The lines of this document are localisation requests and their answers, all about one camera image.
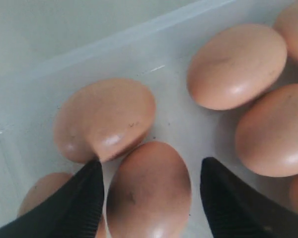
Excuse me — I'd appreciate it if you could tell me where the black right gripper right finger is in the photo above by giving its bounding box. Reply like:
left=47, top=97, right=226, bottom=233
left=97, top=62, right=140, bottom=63
left=200, top=157, right=298, bottom=238

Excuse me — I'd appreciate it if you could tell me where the clear plastic tray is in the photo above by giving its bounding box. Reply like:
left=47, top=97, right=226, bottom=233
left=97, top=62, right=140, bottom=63
left=0, top=0, right=291, bottom=238

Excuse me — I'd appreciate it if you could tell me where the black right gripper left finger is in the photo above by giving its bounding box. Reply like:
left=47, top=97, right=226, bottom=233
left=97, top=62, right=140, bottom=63
left=0, top=160, right=103, bottom=238

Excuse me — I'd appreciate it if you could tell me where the brown egg lone front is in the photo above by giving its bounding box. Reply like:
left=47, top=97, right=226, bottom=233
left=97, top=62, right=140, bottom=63
left=17, top=172, right=107, bottom=238

